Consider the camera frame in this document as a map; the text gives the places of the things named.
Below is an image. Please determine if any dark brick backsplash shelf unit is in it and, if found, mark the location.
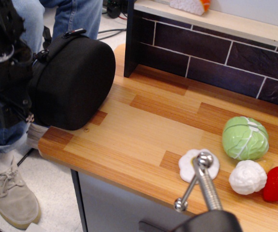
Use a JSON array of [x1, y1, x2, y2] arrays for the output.
[[124, 0, 278, 105]]

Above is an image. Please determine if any grey floor cable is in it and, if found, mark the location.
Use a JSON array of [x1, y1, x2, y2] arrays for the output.
[[97, 28, 127, 41]]

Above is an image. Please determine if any green toy cabbage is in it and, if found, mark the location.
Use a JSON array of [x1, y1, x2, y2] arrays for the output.
[[222, 116, 269, 161]]

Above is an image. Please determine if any yellow toy piece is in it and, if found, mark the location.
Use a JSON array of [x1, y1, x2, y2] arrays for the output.
[[256, 159, 273, 174]]

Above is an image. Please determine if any black device on floor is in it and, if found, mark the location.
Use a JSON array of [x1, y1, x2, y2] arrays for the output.
[[106, 0, 128, 19]]

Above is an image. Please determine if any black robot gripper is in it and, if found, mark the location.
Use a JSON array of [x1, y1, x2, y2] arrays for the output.
[[0, 0, 34, 128]]

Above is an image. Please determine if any blue jeans leg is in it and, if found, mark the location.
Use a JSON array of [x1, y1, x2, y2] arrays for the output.
[[0, 0, 44, 153]]

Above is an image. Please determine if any black zipper case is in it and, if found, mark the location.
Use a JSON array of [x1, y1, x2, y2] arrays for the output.
[[29, 29, 116, 131]]

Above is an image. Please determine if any white toy fried egg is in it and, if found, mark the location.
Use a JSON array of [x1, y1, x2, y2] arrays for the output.
[[178, 149, 220, 183]]

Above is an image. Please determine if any grey cabinet front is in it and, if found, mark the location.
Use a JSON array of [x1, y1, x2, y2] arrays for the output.
[[71, 170, 190, 232]]

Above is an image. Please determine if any toy sushi piece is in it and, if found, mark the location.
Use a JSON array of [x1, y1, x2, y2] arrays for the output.
[[169, 0, 211, 15]]

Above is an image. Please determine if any white toy cauliflower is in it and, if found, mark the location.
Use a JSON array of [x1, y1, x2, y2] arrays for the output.
[[229, 160, 267, 195]]

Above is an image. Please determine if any beige suede shoe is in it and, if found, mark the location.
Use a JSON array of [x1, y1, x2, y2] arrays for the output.
[[0, 157, 41, 229]]

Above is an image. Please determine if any black clamp body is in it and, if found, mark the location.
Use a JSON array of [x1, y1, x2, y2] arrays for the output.
[[172, 210, 243, 232]]

